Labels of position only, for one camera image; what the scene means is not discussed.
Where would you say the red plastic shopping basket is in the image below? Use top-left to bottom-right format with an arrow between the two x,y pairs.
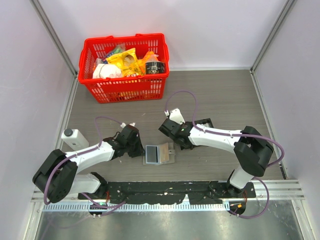
78,33 -> 170,104

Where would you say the black labelled bottle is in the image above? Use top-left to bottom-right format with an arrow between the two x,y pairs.
145,61 -> 166,75

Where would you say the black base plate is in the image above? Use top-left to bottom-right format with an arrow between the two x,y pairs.
77,180 -> 257,205

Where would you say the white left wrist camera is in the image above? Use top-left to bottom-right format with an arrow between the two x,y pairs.
120,122 -> 136,129

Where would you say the white slotted cable duct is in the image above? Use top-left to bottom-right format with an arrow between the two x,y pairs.
42,201 -> 230,213

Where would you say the white device with grey button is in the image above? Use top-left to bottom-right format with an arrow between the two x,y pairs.
61,128 -> 89,151

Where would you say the gold credit card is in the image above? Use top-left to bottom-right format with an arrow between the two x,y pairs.
159,143 -> 169,163

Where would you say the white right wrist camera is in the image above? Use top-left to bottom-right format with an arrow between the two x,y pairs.
164,108 -> 185,125

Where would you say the black card box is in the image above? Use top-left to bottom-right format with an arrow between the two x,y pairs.
194,118 -> 214,128

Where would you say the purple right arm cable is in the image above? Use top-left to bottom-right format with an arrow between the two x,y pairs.
164,90 -> 286,173

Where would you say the white crumpled plastic bag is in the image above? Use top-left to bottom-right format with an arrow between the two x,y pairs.
92,63 -> 123,79

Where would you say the yellow snack bag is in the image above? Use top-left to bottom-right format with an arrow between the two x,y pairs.
106,47 -> 142,77

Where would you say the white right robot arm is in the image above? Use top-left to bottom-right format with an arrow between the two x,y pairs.
158,118 -> 274,198

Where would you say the orange snack packet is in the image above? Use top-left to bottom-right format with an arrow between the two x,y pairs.
137,51 -> 159,75

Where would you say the grey leather card holder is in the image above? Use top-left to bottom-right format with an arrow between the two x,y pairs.
142,142 -> 176,166

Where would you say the green blue snack packet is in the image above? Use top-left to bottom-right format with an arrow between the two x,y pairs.
101,43 -> 126,64

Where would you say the black VIP credit card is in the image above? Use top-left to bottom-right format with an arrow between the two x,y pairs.
145,145 -> 159,164

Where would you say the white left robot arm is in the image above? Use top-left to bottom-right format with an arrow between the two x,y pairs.
32,124 -> 145,205

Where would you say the stack of white cards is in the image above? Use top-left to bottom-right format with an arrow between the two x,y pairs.
199,121 -> 212,128

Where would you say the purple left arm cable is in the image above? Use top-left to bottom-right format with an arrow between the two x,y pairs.
43,116 -> 126,206

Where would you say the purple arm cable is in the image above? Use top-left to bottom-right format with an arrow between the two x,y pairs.
164,90 -> 286,173
43,116 -> 126,206

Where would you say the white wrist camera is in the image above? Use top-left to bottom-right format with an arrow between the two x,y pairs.
120,122 -> 136,129
164,108 -> 185,125

